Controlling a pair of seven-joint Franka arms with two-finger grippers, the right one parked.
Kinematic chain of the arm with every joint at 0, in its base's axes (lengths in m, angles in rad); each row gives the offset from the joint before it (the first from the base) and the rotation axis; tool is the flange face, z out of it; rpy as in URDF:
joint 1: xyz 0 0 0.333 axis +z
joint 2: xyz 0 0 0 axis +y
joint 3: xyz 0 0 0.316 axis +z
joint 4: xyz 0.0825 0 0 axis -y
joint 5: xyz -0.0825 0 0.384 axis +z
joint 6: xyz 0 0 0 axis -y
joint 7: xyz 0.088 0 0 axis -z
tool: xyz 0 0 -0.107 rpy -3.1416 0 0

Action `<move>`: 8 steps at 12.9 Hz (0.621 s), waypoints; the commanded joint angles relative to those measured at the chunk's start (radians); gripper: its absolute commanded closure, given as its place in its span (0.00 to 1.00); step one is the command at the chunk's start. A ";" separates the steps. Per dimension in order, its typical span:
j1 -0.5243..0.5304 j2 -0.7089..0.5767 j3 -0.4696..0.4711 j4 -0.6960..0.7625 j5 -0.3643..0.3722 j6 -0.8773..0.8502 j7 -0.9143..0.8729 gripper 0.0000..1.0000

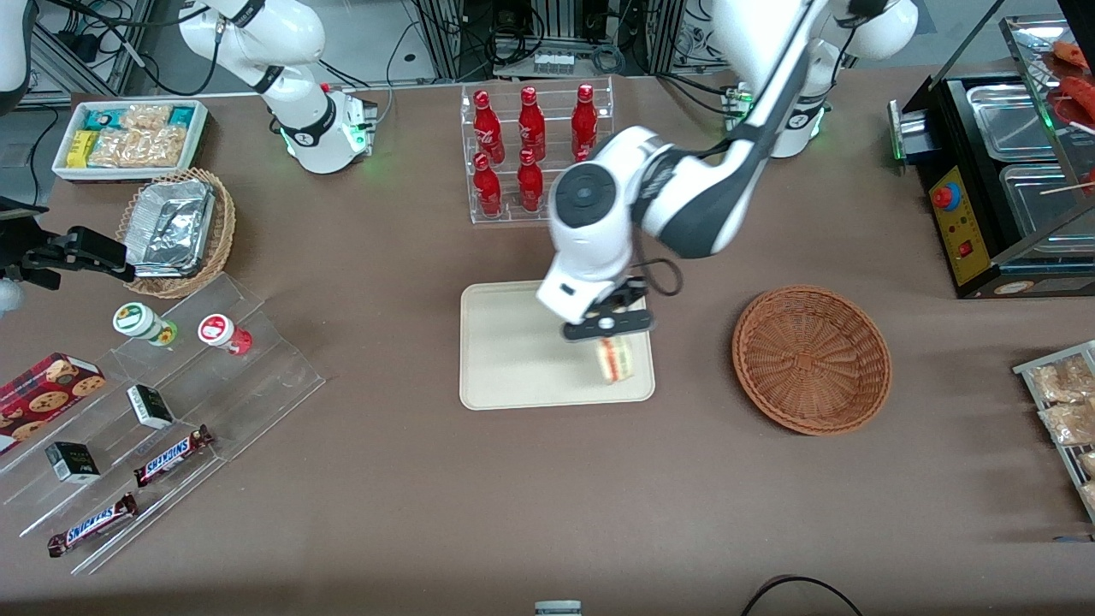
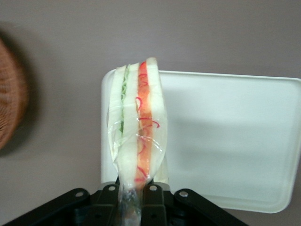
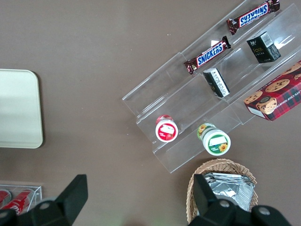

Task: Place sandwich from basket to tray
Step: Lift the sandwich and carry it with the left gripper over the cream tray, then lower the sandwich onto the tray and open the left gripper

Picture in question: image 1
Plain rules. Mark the red cola bottle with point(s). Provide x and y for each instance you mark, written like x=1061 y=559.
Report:
x=531 y=124
x=488 y=190
x=487 y=128
x=529 y=186
x=584 y=124

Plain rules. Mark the round brown wicker basket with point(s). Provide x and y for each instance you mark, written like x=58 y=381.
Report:
x=813 y=359

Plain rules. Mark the silver foil container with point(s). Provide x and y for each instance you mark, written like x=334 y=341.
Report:
x=171 y=227

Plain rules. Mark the red plaid cookie box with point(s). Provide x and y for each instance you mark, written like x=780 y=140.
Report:
x=43 y=398

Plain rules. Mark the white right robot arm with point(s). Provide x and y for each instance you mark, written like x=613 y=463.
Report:
x=291 y=43

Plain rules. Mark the small grey device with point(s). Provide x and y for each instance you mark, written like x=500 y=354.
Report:
x=558 y=609

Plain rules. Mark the white rectangular snack bin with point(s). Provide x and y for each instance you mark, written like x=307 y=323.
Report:
x=198 y=137

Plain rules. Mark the teal snack packet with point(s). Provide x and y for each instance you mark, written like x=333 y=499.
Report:
x=103 y=118
x=181 y=115

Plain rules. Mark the red lid white cup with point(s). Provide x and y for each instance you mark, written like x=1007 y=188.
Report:
x=218 y=330

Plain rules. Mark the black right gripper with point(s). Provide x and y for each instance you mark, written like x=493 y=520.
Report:
x=36 y=257

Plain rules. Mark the clear acrylic stepped shelf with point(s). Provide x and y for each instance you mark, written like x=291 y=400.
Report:
x=257 y=385

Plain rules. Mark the steel warmer pan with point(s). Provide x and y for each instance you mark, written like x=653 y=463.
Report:
x=1014 y=124
x=1035 y=210

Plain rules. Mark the yellow snack packet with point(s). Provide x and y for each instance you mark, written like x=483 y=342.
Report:
x=81 y=149

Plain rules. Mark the brown snickers bar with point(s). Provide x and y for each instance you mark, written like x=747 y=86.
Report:
x=171 y=456
x=92 y=524

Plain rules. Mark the green lid white cup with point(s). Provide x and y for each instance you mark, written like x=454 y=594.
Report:
x=137 y=321

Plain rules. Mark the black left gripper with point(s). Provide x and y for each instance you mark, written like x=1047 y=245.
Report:
x=632 y=294

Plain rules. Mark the triangular sandwich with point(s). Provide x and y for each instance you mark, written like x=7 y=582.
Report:
x=618 y=364

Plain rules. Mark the red sausage skewer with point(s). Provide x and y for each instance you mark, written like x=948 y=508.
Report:
x=1076 y=103

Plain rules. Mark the cream plastic serving tray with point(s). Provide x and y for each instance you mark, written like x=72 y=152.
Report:
x=513 y=359

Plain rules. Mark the clear bag of pastries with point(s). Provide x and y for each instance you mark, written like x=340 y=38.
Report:
x=1069 y=423
x=1089 y=496
x=1088 y=464
x=1061 y=381

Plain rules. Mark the light oval wicker basket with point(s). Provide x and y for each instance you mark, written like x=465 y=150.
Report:
x=224 y=231

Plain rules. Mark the orange fried food skewer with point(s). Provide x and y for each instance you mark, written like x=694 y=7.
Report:
x=1074 y=53

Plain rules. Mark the clear bag of crackers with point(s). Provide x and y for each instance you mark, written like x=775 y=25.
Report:
x=120 y=148
x=168 y=146
x=145 y=116

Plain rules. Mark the white power strip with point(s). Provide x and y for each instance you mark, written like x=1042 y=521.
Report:
x=553 y=62

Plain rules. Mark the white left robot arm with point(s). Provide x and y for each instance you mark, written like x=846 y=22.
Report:
x=599 y=231

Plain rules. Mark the small black box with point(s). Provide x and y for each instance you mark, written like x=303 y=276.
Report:
x=150 y=406
x=73 y=462

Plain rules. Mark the clear acrylic bottle rack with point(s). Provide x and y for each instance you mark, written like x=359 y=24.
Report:
x=509 y=218

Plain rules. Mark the black food warmer cabinet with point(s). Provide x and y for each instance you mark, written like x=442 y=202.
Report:
x=949 y=128

